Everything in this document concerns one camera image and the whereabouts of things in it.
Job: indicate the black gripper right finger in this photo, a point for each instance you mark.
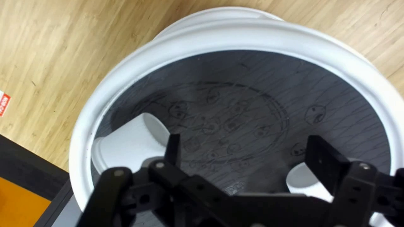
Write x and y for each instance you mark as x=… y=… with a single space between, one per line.
x=359 y=188

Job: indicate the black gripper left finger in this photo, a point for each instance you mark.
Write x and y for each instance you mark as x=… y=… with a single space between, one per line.
x=186 y=200

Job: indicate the white coffee pod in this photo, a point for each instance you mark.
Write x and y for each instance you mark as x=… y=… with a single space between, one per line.
x=302 y=180
x=132 y=143

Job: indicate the white two-tier turntable stand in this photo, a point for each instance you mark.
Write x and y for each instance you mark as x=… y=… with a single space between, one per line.
x=244 y=89

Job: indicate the red white warning sticker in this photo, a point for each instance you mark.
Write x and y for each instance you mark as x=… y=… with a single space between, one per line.
x=4 y=102

